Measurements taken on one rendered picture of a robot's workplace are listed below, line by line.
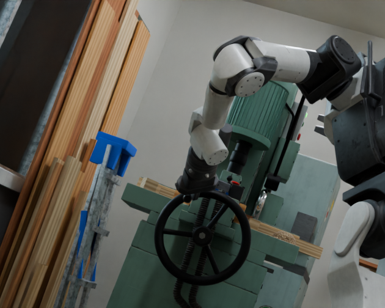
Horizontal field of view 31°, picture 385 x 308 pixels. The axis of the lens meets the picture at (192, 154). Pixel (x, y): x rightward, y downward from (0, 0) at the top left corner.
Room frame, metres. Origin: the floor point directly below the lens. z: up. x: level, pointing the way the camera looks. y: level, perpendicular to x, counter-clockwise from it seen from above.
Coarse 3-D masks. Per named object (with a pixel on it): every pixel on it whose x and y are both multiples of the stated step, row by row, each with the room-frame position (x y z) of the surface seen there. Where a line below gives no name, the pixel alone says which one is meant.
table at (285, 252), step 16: (128, 192) 2.29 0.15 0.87; (144, 192) 2.28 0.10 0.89; (144, 208) 2.31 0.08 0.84; (160, 208) 2.28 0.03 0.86; (176, 208) 2.27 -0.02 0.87; (192, 224) 2.19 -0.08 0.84; (240, 240) 2.24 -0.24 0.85; (256, 240) 2.24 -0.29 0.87; (272, 240) 2.23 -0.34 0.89; (272, 256) 2.23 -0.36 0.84; (288, 256) 2.22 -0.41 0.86
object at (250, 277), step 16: (144, 224) 2.28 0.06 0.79; (144, 240) 2.28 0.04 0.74; (176, 240) 2.27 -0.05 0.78; (176, 256) 2.26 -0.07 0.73; (192, 256) 2.26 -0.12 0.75; (224, 256) 2.25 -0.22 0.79; (208, 272) 2.25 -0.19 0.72; (240, 272) 2.24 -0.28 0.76; (256, 272) 2.23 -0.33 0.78; (256, 288) 2.23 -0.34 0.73
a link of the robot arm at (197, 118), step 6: (198, 108) 1.77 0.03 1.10; (192, 114) 1.77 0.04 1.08; (198, 114) 1.74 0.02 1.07; (192, 120) 1.78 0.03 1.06; (198, 120) 1.75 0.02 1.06; (204, 120) 1.72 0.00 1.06; (192, 126) 1.80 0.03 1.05; (210, 126) 1.72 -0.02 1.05; (216, 126) 1.72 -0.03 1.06; (222, 126) 1.74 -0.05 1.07
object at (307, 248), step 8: (160, 192) 2.44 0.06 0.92; (168, 192) 2.43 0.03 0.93; (264, 232) 2.39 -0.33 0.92; (272, 232) 2.39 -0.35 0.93; (296, 240) 2.37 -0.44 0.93; (304, 248) 2.37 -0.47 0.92; (312, 248) 2.37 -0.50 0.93; (320, 248) 2.36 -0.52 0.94; (312, 256) 2.37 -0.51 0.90; (320, 256) 2.36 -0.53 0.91
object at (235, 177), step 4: (224, 172) 2.37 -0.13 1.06; (228, 172) 2.37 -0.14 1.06; (224, 176) 2.37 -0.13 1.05; (232, 176) 2.37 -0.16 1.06; (236, 176) 2.37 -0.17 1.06; (240, 176) 2.37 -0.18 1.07; (224, 180) 2.37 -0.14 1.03; (232, 180) 2.37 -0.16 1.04; (236, 180) 2.37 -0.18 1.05; (240, 180) 2.37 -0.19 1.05; (240, 184) 2.47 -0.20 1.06
